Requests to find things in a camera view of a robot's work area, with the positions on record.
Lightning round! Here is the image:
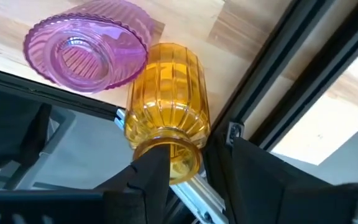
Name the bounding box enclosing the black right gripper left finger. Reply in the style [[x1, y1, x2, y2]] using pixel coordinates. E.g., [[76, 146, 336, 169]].
[[0, 144, 171, 224]]

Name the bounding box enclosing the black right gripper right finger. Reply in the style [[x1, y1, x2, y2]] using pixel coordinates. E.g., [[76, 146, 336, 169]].
[[224, 136, 358, 224]]

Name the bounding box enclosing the yellow panelled round glass vase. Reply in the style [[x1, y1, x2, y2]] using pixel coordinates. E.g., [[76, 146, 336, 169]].
[[124, 42, 211, 185]]

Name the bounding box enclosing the pink ribbed glass vase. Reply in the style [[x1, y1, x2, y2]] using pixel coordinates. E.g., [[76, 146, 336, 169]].
[[22, 0, 157, 94]]

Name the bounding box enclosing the black aluminium table frame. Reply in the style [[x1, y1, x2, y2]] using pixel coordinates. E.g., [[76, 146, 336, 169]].
[[0, 0, 358, 187]]

